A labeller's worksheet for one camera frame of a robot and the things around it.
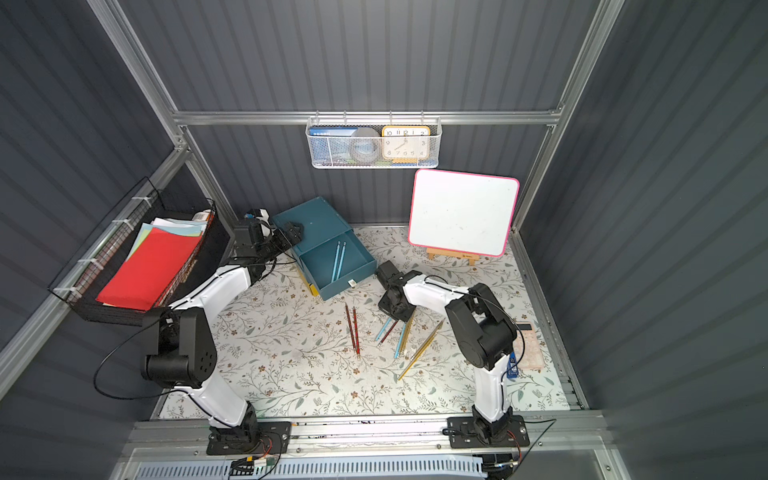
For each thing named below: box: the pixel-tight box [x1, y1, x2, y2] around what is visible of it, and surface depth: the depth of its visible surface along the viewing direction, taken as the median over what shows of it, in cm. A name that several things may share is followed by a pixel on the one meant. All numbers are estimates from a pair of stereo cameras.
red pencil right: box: [352, 307, 361, 355], surface depth 93 cm
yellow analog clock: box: [382, 125, 431, 164], surface depth 90 cm
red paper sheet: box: [95, 227, 202, 311], surface depth 76 cm
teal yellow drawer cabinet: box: [272, 196, 377, 301], surface depth 92 cm
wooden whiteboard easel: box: [426, 247, 480, 266], surface depth 108 cm
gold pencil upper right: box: [404, 317, 447, 373], surface depth 90 cm
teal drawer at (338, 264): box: [299, 230, 378, 301], surface depth 90 cm
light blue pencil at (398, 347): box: [394, 323, 407, 359], surface depth 91 cm
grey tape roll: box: [349, 127, 381, 164], surface depth 89 cm
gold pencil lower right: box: [398, 329, 438, 381], surface depth 89 cm
